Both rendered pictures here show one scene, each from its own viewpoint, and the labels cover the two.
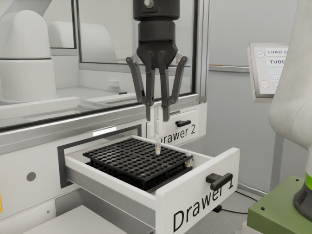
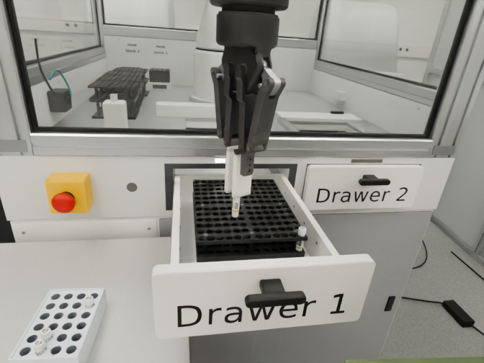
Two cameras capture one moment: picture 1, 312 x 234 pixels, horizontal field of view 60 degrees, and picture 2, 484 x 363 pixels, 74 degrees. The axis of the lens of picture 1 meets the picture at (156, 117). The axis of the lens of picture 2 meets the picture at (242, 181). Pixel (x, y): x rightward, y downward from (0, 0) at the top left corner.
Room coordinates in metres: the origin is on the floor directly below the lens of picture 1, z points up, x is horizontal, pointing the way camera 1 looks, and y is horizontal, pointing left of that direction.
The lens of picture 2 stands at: (0.23, -0.27, 1.19)
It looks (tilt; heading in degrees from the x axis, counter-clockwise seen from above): 25 degrees down; 37
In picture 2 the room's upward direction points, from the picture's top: 4 degrees clockwise
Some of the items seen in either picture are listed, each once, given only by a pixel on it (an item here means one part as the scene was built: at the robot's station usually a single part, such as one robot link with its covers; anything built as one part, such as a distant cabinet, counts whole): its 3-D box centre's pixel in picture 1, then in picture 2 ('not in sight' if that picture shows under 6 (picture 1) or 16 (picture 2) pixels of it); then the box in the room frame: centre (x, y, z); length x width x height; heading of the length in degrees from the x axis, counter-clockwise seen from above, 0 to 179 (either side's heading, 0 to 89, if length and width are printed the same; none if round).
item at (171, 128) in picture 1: (175, 130); (362, 186); (0.96, -0.07, 0.87); 0.29 x 0.02 x 0.11; 138
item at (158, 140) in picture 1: (158, 143); (235, 202); (0.56, 0.00, 0.96); 0.01 x 0.01 x 0.05
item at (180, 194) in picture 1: (204, 189); (265, 295); (0.52, -0.10, 0.87); 0.29 x 0.02 x 0.11; 138
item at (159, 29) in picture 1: (156, 45); (245, 53); (0.56, 0.00, 1.17); 0.08 x 0.07 x 0.09; 75
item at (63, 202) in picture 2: not in sight; (64, 201); (0.45, 0.32, 0.88); 0.04 x 0.03 x 0.04; 138
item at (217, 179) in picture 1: (216, 179); (273, 292); (0.50, -0.12, 0.91); 0.07 x 0.04 x 0.01; 138
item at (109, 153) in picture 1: (137, 165); (240, 219); (0.65, 0.05, 0.87); 0.22 x 0.18 x 0.06; 48
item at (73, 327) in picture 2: not in sight; (64, 328); (0.34, 0.13, 0.78); 0.12 x 0.08 x 0.04; 45
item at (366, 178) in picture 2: (181, 123); (372, 179); (0.95, -0.09, 0.91); 0.07 x 0.04 x 0.01; 138
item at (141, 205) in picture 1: (134, 166); (240, 218); (0.65, 0.05, 0.86); 0.40 x 0.26 x 0.06; 48
